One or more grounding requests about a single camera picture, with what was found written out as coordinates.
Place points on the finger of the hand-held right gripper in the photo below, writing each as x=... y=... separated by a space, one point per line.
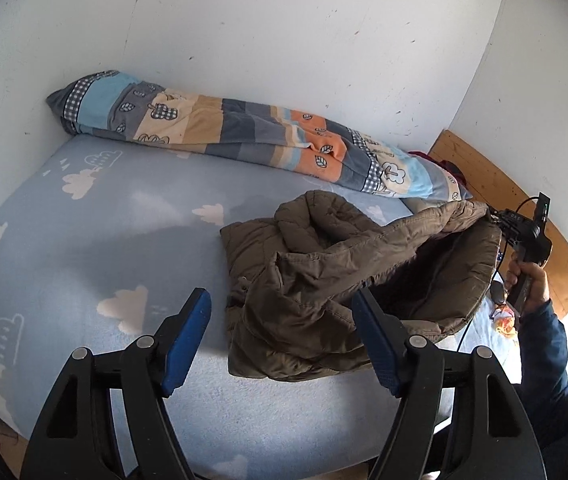
x=498 y=220

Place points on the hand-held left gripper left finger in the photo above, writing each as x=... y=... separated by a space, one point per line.
x=186 y=345

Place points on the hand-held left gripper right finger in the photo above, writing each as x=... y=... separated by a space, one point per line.
x=379 y=345

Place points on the brown hooded puffer jacket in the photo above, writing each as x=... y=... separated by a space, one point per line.
x=304 y=280

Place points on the person's right forearm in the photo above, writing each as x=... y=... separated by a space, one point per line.
x=544 y=345

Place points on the person's right hand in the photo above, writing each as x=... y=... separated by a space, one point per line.
x=538 y=287

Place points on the wooden headboard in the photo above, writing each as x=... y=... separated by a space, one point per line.
x=489 y=180

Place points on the dark red cloth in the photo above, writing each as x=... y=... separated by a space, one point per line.
x=439 y=162

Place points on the orange yellow soft item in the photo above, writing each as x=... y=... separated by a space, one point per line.
x=505 y=321

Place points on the light blue cloud bedsheet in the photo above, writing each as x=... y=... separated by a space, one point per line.
x=88 y=240

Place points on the person's dark clothing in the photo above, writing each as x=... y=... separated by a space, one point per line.
x=564 y=420

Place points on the patchwork printed quilt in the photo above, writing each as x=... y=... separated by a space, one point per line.
x=223 y=120

